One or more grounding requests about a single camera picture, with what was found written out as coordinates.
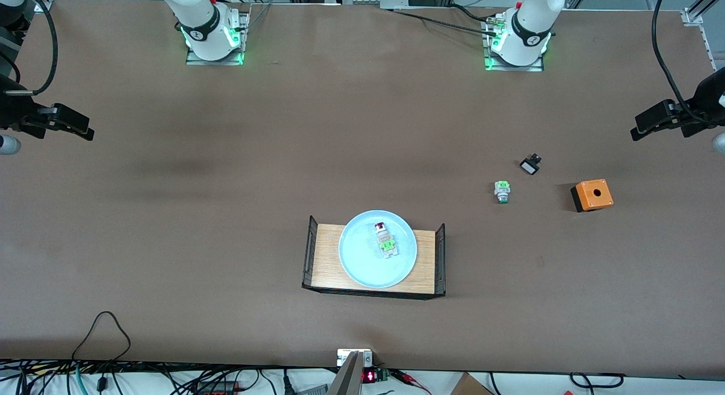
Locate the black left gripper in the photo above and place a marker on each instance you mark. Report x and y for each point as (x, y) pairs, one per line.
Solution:
(704, 109)

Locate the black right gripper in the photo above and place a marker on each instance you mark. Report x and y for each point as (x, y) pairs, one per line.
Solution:
(17, 113)

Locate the red push button switch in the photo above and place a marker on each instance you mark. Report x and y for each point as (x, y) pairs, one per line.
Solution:
(387, 245)

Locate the light blue round plate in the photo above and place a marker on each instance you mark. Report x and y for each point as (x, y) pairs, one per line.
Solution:
(362, 264)

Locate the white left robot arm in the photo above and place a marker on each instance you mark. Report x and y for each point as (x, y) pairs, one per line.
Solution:
(532, 15)

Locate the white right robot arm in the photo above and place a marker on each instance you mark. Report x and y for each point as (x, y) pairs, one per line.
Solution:
(198, 15)

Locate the orange red device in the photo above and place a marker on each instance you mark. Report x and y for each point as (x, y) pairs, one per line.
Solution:
(218, 389)

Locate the brown cardboard piece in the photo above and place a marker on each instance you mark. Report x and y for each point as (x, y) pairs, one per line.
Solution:
(467, 386)

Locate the red clip leads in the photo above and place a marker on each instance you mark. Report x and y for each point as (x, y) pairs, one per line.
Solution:
(405, 376)

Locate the red LED display module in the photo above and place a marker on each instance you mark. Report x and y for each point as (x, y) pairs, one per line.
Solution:
(369, 377)

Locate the orange button enclosure box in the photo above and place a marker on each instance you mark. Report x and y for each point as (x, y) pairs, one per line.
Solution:
(600, 199)

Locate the aluminium corner bracket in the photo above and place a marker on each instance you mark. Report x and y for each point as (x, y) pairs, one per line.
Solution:
(44, 5)
(691, 18)

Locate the black white-faced switch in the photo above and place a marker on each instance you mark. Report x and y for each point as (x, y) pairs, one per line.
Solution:
(530, 167)

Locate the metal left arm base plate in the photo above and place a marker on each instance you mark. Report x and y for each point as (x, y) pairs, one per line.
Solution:
(512, 68)

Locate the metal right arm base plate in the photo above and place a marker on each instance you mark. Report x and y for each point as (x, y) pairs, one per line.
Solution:
(215, 62)

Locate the green push button switch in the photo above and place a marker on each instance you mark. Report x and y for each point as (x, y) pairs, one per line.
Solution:
(502, 189)

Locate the aluminium camera mount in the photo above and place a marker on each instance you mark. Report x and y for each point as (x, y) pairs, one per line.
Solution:
(351, 378)

